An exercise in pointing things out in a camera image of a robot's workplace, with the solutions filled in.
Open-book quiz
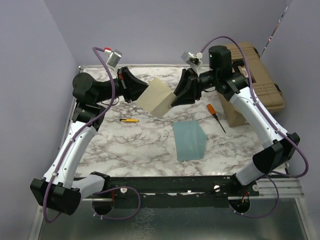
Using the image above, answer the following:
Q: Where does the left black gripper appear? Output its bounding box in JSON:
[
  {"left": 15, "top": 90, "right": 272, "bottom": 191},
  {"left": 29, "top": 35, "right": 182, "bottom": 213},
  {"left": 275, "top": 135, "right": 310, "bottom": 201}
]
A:
[{"left": 94, "top": 66, "right": 158, "bottom": 104}]

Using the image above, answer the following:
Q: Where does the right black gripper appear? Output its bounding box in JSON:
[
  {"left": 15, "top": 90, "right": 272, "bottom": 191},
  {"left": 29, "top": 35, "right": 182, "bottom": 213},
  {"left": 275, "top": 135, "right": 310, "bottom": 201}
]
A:
[{"left": 169, "top": 68, "right": 219, "bottom": 107}]

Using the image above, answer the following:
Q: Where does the cream letter paper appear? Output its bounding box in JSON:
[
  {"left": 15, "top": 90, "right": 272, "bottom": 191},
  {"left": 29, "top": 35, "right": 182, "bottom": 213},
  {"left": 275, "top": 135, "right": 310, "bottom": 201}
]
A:
[{"left": 135, "top": 77, "right": 177, "bottom": 118}]

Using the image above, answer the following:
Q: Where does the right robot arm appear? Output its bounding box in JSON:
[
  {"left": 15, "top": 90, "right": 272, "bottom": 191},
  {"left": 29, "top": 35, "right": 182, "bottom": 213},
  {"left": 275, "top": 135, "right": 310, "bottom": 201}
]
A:
[{"left": 171, "top": 45, "right": 300, "bottom": 196}]

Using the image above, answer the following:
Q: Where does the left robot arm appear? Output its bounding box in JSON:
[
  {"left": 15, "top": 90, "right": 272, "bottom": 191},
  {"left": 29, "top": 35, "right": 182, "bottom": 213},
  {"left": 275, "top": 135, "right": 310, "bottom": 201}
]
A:
[{"left": 30, "top": 67, "right": 148, "bottom": 215}]

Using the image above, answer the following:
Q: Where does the teal envelope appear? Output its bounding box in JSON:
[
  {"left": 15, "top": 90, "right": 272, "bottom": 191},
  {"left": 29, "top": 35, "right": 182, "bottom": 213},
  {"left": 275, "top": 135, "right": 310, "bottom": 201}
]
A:
[{"left": 173, "top": 120, "right": 207, "bottom": 162}]

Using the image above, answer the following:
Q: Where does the yellow utility knife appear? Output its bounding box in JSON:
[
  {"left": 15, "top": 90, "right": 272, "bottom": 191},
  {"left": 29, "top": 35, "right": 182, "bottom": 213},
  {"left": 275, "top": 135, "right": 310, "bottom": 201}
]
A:
[{"left": 119, "top": 118, "right": 139, "bottom": 123}]

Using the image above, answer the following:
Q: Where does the tan plastic tool case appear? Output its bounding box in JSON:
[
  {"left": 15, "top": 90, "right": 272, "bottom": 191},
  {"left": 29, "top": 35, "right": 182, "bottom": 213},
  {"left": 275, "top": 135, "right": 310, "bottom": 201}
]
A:
[{"left": 217, "top": 42, "right": 285, "bottom": 128}]

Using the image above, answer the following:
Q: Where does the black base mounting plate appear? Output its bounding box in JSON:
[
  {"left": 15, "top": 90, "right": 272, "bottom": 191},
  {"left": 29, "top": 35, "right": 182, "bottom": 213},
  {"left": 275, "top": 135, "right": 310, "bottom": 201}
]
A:
[{"left": 102, "top": 175, "right": 259, "bottom": 209}]

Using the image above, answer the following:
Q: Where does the striped tape strip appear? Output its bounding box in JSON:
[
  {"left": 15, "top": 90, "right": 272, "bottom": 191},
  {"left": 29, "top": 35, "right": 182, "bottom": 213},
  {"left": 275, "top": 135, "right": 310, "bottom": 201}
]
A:
[{"left": 259, "top": 5, "right": 289, "bottom": 58}]

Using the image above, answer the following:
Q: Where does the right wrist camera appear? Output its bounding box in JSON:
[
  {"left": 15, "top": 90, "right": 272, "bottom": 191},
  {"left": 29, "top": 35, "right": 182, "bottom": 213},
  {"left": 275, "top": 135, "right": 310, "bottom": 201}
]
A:
[{"left": 181, "top": 51, "right": 203, "bottom": 75}]

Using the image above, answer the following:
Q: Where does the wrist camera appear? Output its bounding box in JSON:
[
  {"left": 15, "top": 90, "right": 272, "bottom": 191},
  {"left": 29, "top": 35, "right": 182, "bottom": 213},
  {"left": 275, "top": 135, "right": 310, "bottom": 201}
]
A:
[
  {"left": 181, "top": 51, "right": 203, "bottom": 75},
  {"left": 104, "top": 47, "right": 123, "bottom": 74}
]

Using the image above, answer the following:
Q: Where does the orange handled screwdriver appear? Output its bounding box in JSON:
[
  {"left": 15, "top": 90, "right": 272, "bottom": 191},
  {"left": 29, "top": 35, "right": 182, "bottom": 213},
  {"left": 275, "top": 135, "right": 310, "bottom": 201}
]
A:
[{"left": 206, "top": 104, "right": 226, "bottom": 133}]

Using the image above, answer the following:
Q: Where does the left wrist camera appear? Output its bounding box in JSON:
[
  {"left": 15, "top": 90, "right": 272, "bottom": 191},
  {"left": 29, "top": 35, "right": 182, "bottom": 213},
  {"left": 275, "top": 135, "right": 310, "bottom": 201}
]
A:
[{"left": 104, "top": 47, "right": 123, "bottom": 74}]

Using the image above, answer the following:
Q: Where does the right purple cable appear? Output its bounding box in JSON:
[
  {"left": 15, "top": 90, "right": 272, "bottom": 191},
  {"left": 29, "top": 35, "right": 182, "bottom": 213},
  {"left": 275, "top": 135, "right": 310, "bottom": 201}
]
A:
[{"left": 201, "top": 36, "right": 310, "bottom": 218}]

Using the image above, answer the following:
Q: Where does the purple cable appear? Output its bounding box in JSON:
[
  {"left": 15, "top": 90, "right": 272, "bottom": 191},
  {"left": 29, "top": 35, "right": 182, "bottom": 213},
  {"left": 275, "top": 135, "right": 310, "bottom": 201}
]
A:
[
  {"left": 201, "top": 36, "right": 310, "bottom": 218},
  {"left": 42, "top": 46, "right": 142, "bottom": 223}
]

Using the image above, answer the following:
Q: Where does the aluminium rail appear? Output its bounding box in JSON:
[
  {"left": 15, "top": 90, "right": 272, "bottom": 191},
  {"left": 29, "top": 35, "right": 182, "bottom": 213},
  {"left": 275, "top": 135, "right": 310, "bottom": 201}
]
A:
[{"left": 82, "top": 174, "right": 305, "bottom": 201}]

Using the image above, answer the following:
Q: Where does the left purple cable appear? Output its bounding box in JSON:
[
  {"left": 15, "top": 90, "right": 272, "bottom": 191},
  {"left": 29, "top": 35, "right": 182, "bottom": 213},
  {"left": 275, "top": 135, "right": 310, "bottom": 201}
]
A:
[{"left": 42, "top": 46, "right": 142, "bottom": 223}]

